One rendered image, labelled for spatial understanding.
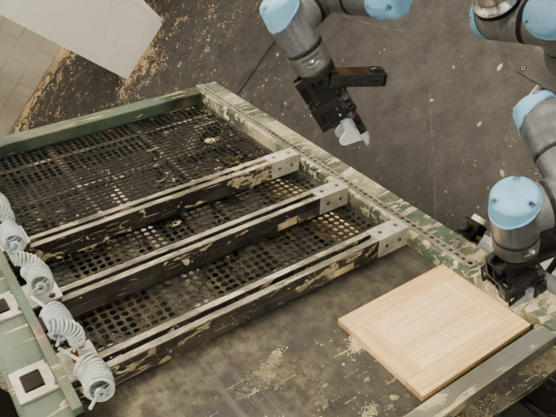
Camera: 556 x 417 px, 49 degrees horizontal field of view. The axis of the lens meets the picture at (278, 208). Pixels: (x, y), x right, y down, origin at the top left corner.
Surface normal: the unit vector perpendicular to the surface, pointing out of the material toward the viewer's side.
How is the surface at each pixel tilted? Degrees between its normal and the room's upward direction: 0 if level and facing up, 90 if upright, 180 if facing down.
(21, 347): 51
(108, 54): 90
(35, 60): 90
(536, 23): 7
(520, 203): 26
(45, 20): 90
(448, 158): 0
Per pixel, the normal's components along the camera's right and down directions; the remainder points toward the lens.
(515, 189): -0.32, -0.56
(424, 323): 0.00, -0.83
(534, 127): -0.82, -0.14
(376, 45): -0.64, -0.27
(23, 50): 0.50, 0.57
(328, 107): 0.18, 0.55
